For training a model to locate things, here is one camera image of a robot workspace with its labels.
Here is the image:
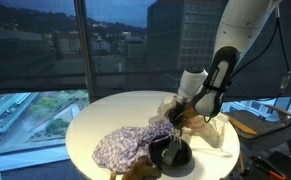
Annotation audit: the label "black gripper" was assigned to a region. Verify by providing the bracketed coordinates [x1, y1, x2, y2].
[167, 101, 186, 135]

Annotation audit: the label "black round pan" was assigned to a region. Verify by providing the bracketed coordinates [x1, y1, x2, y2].
[147, 136, 193, 171]

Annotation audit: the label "purple white patterned cloth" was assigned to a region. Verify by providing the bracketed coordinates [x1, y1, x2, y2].
[92, 120, 176, 174]

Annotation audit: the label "brown teddy bear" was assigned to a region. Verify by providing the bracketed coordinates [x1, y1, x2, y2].
[109, 156, 163, 180]

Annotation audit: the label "white plastic carrier bag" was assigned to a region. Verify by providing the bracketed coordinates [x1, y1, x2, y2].
[158, 94, 231, 149]

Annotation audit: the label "rectangular hang tag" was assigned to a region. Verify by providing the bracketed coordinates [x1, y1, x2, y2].
[161, 141, 181, 167]

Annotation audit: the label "grey lounge chair wooden armrests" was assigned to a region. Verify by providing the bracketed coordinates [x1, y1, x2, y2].
[226, 103, 291, 161]

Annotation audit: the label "black orange clamp stand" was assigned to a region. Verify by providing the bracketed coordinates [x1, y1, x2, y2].
[241, 154, 288, 180]

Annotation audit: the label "yellowish wrist camera mount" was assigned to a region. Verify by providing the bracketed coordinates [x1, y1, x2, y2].
[179, 108, 199, 125]

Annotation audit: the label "thin white cord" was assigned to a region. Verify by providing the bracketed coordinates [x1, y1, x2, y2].
[191, 147, 234, 158]

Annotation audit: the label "dark window frame post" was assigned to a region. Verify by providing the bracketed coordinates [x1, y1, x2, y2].
[73, 0, 98, 101]

